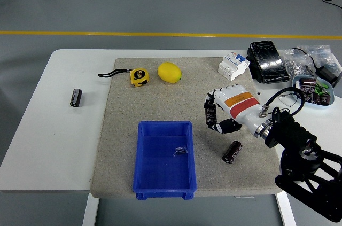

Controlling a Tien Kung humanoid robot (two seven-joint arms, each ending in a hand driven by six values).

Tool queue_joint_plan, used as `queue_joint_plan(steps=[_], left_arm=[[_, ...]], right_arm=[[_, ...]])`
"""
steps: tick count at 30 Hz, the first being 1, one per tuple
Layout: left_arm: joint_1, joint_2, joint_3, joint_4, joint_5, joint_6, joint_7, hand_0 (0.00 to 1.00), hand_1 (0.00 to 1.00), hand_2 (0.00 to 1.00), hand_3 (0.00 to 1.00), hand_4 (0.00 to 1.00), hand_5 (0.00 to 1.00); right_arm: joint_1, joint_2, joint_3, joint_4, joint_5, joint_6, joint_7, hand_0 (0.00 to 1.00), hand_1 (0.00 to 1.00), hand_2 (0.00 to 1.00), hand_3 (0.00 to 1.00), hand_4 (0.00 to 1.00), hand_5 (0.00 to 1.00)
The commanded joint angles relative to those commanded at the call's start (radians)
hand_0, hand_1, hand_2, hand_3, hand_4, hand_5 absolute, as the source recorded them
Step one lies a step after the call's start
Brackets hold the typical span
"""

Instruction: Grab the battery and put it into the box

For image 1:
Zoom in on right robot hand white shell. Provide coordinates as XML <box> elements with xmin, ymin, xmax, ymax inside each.
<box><xmin>204</xmin><ymin>83</ymin><xmax>268</xmax><ymax>134</ymax></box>

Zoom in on blue plastic box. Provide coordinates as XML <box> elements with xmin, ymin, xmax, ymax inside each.
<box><xmin>133</xmin><ymin>120</ymin><xmax>198</xmax><ymax>200</ymax></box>

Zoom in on white circuit breaker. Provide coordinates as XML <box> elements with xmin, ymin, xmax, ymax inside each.
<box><xmin>217</xmin><ymin>51</ymin><xmax>251</xmax><ymax>82</ymax></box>

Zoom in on black wrapped case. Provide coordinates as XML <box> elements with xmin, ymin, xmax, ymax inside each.
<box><xmin>246</xmin><ymin>40</ymin><xmax>291</xmax><ymax>84</ymax></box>

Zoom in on grey-brown mat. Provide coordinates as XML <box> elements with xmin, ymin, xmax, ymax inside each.
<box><xmin>90</xmin><ymin>57</ymin><xmax>287</xmax><ymax>199</ymax></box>

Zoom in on clear bag of nuts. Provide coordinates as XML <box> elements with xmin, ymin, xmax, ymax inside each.
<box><xmin>282</xmin><ymin>49</ymin><xmax>315</xmax><ymax>77</ymax></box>

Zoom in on small metal clips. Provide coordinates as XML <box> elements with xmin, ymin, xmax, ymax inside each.
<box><xmin>173</xmin><ymin>145</ymin><xmax>188</xmax><ymax>157</ymax></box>

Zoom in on yellow lemon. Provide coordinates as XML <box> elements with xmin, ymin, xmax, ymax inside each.
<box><xmin>157</xmin><ymin>61</ymin><xmax>182</xmax><ymax>84</ymax></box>

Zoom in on light blue bowl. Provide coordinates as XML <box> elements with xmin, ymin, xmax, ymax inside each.
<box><xmin>291</xmin><ymin>75</ymin><xmax>336</xmax><ymax>110</ymax></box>

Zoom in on green plastic parts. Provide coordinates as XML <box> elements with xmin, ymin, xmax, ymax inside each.
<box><xmin>314</xmin><ymin>82</ymin><xmax>330</xmax><ymax>95</ymax></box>

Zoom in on large black power adapter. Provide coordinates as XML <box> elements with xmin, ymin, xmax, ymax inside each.
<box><xmin>315</xmin><ymin>65</ymin><xmax>342</xmax><ymax>88</ymax></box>

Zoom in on clear bag of screws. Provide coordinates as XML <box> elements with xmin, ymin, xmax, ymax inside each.
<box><xmin>298</xmin><ymin>44</ymin><xmax>336</xmax><ymax>69</ymax></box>

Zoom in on yellow tape measure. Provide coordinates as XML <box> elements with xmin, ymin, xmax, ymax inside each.
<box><xmin>98</xmin><ymin>67</ymin><xmax>150</xmax><ymax>88</ymax></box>

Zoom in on white table leg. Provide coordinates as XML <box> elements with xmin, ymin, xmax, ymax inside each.
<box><xmin>276</xmin><ymin>193</ymin><xmax>297</xmax><ymax>226</ymax></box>
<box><xmin>82</xmin><ymin>192</ymin><xmax>99</xmax><ymax>226</ymax></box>

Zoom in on thin wire loop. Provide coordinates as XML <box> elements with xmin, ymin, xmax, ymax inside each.
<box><xmin>279</xmin><ymin>93</ymin><xmax>298</xmax><ymax>108</ymax></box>

